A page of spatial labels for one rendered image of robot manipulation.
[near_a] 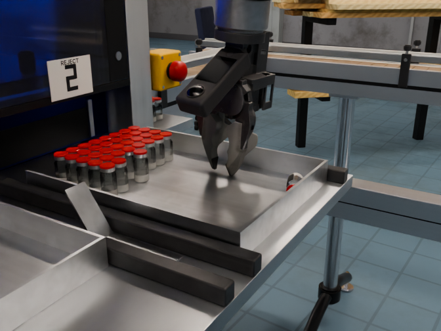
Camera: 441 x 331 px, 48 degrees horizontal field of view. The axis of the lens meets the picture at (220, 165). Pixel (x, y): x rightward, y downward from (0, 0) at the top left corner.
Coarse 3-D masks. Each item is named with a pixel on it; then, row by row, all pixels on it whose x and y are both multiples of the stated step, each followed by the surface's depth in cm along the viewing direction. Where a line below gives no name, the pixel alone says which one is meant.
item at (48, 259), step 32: (0, 224) 59; (32, 224) 56; (64, 224) 53; (0, 256) 53; (32, 256) 53; (64, 256) 53; (96, 256) 49; (0, 288) 47; (32, 288) 43; (64, 288) 46; (0, 320) 41
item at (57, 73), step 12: (60, 60) 73; (72, 60) 75; (84, 60) 77; (48, 72) 72; (60, 72) 74; (72, 72) 76; (84, 72) 78; (60, 84) 74; (72, 84) 76; (84, 84) 78; (60, 96) 75; (72, 96) 77
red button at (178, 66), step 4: (176, 60) 95; (172, 64) 94; (176, 64) 94; (180, 64) 94; (184, 64) 95; (172, 68) 94; (176, 68) 94; (180, 68) 94; (184, 68) 95; (172, 72) 94; (176, 72) 94; (180, 72) 94; (184, 72) 95; (172, 76) 94; (176, 76) 94; (180, 76) 95; (184, 76) 96; (172, 80) 96; (176, 80) 95; (180, 80) 95
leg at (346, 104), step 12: (336, 96) 149; (348, 96) 147; (348, 108) 151; (348, 120) 152; (336, 132) 156; (348, 132) 154; (336, 144) 156; (348, 144) 155; (336, 156) 157; (348, 156) 157; (336, 228) 165; (336, 240) 167; (336, 252) 168; (336, 264) 170; (324, 276) 174; (336, 276) 172
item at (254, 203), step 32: (192, 160) 81; (224, 160) 81; (256, 160) 78; (288, 160) 75; (320, 160) 72; (64, 192) 65; (96, 192) 61; (128, 192) 69; (160, 192) 69; (192, 192) 69; (224, 192) 69; (256, 192) 69; (288, 192) 61; (192, 224) 54; (224, 224) 60; (256, 224) 54
